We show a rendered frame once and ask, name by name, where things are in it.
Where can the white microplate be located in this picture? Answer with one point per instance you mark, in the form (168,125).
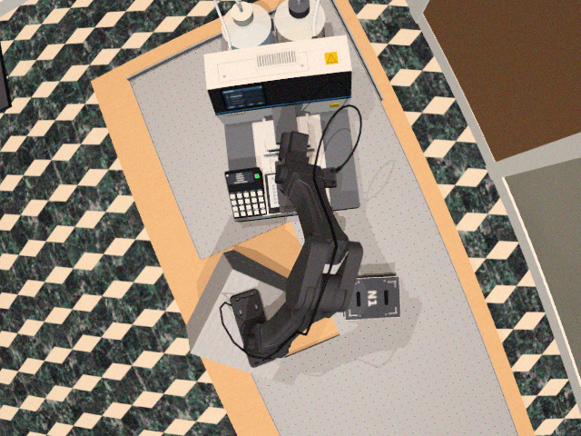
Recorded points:
(273,191)

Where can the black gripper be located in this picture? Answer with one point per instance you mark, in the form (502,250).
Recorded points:
(286,206)

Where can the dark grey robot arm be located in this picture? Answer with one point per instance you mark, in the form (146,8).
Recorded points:
(304,283)

